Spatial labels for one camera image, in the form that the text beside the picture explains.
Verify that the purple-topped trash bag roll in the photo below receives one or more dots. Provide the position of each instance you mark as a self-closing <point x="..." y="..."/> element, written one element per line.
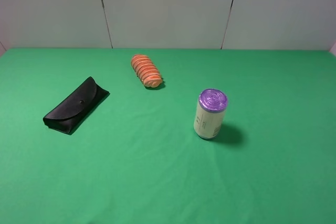
<point x="210" y="111"/>

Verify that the orange striped bread loaf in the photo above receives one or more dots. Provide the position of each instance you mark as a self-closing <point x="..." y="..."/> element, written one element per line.
<point x="146" y="71"/>

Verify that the black leather glasses case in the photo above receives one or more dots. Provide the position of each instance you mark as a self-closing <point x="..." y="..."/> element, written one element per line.
<point x="76" y="107"/>

